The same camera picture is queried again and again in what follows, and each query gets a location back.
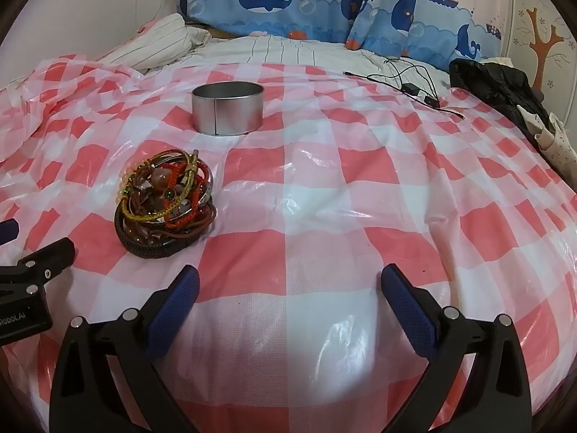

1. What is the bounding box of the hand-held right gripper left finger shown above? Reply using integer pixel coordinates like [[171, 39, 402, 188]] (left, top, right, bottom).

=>
[[49, 265, 201, 433]]

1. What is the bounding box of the red white checkered plastic tablecloth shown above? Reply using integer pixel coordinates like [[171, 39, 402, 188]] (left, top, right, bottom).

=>
[[0, 54, 577, 433]]

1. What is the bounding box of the black jacket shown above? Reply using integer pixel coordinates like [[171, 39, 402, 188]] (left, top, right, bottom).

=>
[[448, 58, 557, 152]]

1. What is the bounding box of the black cable with adapter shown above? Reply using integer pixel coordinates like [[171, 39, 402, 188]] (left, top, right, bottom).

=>
[[384, 58, 467, 120], [345, 58, 419, 96]]

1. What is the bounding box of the round metal tin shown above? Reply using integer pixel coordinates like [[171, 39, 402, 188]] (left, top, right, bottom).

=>
[[191, 82, 264, 136]]

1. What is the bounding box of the black braided leather bracelet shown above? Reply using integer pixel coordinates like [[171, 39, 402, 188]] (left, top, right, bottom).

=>
[[114, 198, 218, 260]]

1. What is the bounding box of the pile of bracelets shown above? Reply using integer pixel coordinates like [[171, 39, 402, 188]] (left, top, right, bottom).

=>
[[114, 148, 218, 260]]

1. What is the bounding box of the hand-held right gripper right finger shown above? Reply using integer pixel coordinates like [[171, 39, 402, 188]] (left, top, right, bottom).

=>
[[381, 264, 533, 433]]

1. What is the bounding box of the white striped pillow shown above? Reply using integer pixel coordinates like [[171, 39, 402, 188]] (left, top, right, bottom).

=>
[[97, 13, 210, 73]]

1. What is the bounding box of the beige dotted cloth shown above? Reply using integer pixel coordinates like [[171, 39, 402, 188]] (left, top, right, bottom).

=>
[[516, 105, 577, 179]]

